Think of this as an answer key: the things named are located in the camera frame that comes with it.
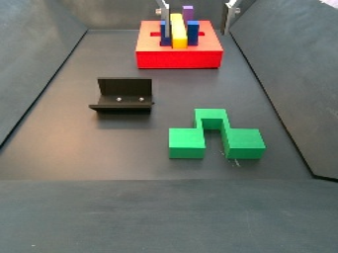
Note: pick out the green bridge-shaped block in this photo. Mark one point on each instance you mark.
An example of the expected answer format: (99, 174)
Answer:
(242, 142)

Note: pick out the black angle fixture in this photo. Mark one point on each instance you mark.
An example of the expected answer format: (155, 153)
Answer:
(124, 94)

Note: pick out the yellow long block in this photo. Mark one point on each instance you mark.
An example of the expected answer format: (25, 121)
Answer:
(178, 31)

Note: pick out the red base board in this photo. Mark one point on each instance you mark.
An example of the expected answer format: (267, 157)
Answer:
(154, 56)

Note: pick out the blue block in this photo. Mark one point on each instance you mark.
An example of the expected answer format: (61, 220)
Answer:
(192, 30)
(164, 32)

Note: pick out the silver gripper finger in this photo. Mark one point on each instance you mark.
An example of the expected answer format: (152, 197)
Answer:
(163, 11)
(231, 11)

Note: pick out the purple block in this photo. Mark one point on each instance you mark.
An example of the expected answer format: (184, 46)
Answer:
(187, 12)

